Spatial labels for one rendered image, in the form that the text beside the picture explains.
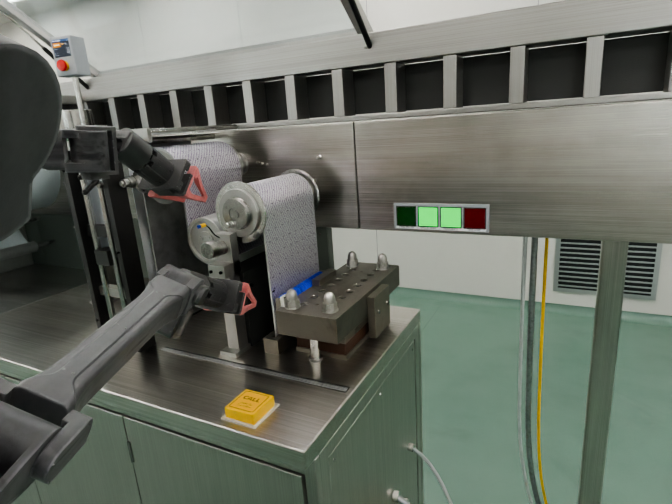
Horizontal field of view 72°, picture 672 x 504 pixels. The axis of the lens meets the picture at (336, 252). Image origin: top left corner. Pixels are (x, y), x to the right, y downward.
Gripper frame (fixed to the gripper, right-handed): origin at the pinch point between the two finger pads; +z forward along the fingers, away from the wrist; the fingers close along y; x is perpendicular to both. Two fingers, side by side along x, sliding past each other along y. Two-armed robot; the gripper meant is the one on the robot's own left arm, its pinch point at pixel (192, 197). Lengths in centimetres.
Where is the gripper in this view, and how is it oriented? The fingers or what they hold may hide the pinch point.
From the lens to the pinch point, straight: 101.7
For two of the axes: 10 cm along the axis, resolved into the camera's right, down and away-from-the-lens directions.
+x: 2.3, -9.1, 3.4
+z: 4.0, 4.1, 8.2
